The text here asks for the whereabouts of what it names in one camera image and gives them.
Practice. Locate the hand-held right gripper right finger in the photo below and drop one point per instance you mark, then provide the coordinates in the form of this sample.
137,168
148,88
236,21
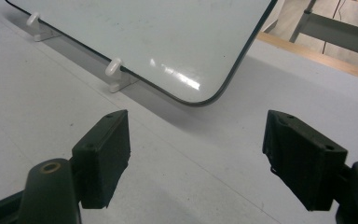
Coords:
304,161

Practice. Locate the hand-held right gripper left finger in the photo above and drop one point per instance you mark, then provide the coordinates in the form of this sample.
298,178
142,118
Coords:
101,161

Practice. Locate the white plastic whiteboard stand foot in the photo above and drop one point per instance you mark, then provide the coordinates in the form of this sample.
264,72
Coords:
38,28
118,77

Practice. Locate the wooden table edge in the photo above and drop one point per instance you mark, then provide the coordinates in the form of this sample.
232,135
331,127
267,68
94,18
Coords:
317,56

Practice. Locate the white whiteboard with black rim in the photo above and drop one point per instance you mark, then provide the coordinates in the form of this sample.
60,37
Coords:
155,40

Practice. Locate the grey metal desk frame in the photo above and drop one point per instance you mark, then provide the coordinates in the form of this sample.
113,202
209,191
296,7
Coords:
338,29

